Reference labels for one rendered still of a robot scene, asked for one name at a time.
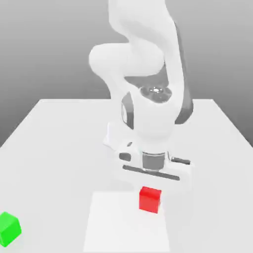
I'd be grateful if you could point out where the small green cube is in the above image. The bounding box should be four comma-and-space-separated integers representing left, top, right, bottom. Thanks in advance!
0, 211, 22, 248

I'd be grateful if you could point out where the small red cube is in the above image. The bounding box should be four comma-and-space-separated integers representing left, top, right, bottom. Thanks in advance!
138, 186, 162, 214

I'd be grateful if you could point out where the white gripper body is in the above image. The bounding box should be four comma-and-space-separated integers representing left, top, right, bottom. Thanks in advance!
118, 156, 195, 190

